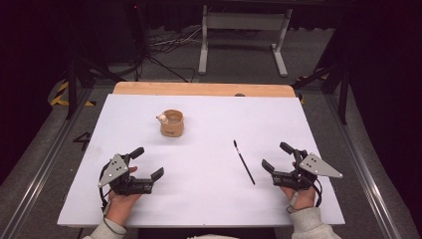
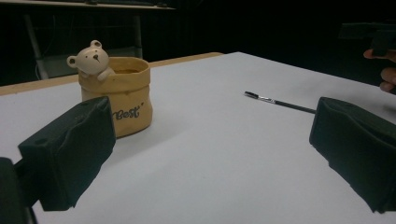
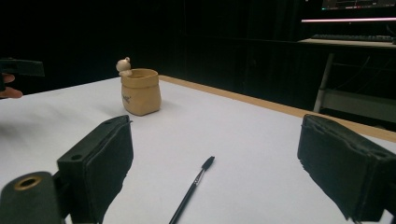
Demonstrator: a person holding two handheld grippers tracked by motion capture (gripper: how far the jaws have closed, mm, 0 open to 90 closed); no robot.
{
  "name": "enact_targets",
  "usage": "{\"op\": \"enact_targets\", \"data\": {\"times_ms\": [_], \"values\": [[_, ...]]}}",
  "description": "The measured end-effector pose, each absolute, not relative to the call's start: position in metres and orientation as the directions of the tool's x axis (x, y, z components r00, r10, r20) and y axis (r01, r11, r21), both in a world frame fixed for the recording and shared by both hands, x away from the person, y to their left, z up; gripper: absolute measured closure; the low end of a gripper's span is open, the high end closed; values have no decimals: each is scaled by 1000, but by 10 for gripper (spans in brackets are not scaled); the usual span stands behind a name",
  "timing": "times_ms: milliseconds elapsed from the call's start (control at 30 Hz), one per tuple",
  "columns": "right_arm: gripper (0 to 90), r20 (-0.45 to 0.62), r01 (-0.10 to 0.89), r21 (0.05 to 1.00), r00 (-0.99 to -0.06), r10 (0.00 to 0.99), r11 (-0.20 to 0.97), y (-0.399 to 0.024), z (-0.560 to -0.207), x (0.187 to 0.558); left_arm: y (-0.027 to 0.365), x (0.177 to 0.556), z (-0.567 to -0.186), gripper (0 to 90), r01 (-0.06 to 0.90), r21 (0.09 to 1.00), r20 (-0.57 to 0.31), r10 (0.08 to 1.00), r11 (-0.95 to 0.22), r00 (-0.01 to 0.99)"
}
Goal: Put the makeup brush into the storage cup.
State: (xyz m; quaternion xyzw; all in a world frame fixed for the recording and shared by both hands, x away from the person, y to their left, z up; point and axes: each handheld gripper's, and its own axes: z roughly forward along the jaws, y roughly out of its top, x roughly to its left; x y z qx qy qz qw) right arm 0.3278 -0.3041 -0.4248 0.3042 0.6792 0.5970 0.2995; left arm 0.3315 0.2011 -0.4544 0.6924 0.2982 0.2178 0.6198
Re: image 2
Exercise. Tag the black pen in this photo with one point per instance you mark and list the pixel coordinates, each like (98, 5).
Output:
(280, 103)

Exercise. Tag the metal frame table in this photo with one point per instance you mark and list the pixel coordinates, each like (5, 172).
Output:
(81, 34)

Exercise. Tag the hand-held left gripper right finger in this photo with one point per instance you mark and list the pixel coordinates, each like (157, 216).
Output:
(358, 146)

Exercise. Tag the yellow bear pen holder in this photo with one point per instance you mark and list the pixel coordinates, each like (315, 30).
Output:
(124, 93)

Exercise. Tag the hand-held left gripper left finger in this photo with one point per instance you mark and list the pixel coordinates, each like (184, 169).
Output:
(67, 152)

